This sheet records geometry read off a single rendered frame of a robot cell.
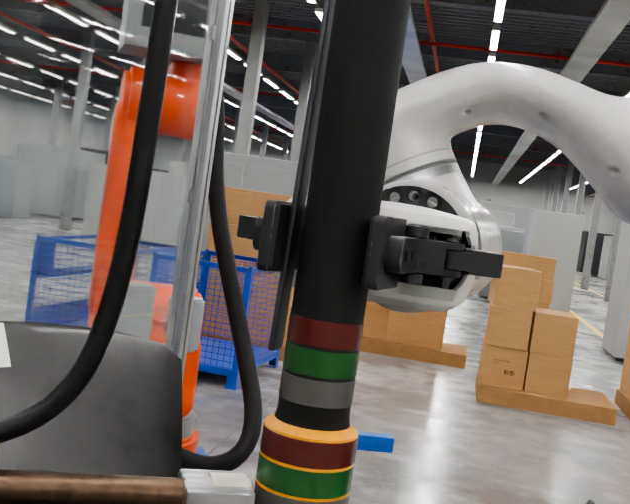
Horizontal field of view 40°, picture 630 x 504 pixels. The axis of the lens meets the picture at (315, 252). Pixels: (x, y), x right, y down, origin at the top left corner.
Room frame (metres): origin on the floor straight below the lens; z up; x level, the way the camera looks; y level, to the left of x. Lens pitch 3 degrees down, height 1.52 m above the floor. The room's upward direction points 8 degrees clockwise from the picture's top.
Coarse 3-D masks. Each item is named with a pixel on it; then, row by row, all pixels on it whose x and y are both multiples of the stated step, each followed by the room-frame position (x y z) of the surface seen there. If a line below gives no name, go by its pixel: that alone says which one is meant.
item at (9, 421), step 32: (160, 0) 0.35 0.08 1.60; (160, 32) 0.35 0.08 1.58; (160, 64) 0.35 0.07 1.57; (160, 96) 0.36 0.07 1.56; (128, 192) 0.35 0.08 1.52; (128, 224) 0.35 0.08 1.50; (128, 256) 0.35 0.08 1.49; (96, 320) 0.35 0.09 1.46; (96, 352) 0.35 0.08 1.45; (64, 384) 0.35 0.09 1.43; (32, 416) 0.34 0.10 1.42
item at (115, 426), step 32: (32, 352) 0.48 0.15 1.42; (64, 352) 0.49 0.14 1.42; (128, 352) 0.52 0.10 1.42; (160, 352) 0.53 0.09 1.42; (0, 384) 0.46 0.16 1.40; (32, 384) 0.47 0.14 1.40; (96, 384) 0.48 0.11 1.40; (128, 384) 0.50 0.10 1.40; (160, 384) 0.51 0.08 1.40; (0, 416) 0.45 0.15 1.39; (64, 416) 0.46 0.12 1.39; (96, 416) 0.47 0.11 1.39; (128, 416) 0.48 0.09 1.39; (160, 416) 0.49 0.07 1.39; (0, 448) 0.43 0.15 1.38; (32, 448) 0.44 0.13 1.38; (64, 448) 0.44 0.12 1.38; (96, 448) 0.45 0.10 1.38; (128, 448) 0.46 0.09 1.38; (160, 448) 0.47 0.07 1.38
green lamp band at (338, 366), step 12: (288, 348) 0.38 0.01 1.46; (300, 348) 0.37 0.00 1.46; (288, 360) 0.37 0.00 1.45; (300, 360) 0.37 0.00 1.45; (312, 360) 0.37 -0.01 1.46; (324, 360) 0.37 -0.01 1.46; (336, 360) 0.37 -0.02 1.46; (348, 360) 0.37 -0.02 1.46; (300, 372) 0.37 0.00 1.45; (312, 372) 0.37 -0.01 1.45; (324, 372) 0.37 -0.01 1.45; (336, 372) 0.37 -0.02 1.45; (348, 372) 0.37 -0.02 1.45
